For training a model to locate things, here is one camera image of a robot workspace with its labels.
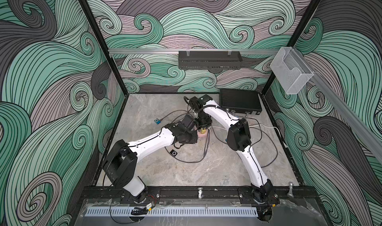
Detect black mp3 player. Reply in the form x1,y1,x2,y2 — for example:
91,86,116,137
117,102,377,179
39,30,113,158
170,150,178,156

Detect grey cable of yellow charger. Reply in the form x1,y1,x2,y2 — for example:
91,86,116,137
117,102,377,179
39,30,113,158
165,130,211,164

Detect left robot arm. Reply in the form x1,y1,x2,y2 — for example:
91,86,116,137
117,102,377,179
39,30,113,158
102,115,198,203

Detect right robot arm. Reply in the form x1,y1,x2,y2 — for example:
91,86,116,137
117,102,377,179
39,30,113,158
184,95,273,204

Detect pink power strip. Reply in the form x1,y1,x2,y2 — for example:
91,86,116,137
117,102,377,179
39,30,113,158
197,129,208,138

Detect black hard case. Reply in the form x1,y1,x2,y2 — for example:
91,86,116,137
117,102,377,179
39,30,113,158
219,89,262,115

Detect black wall shelf tray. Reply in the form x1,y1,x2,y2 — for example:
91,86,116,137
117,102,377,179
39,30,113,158
178,51,243,73

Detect aluminium rail back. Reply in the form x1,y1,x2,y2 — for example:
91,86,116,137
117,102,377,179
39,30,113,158
108,48,279,55

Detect aluminium rail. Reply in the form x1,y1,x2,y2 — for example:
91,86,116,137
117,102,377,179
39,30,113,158
293,49,382,162
108,48,279,55

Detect white power strip cord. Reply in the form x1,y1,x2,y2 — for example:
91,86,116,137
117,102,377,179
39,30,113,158
249,124,288,147

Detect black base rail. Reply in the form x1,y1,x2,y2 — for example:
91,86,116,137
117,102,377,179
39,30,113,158
80,185,317,200

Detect clear acrylic wall holder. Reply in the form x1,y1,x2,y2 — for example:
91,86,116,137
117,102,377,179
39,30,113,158
270,47,314,95

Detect aluminium rail right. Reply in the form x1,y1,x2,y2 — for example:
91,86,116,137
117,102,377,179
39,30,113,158
293,49,382,162

